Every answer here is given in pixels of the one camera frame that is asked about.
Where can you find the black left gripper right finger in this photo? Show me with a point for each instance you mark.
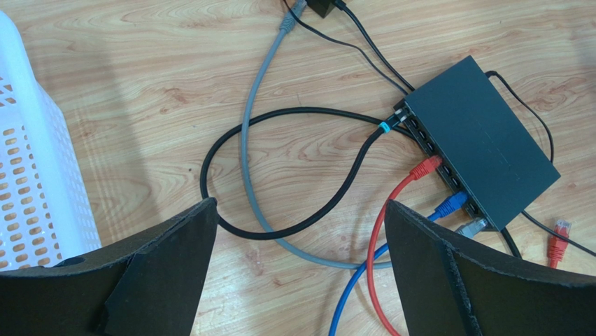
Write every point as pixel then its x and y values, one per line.
pixel 452 285

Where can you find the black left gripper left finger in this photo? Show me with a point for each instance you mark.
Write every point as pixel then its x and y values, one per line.
pixel 147 284

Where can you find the dark grey network switch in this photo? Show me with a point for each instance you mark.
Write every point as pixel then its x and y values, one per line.
pixel 485 149

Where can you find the black power adapter brick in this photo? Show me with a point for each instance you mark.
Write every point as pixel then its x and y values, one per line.
pixel 321 7

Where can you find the white plastic perforated basket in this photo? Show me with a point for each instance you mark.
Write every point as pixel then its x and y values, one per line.
pixel 46 215

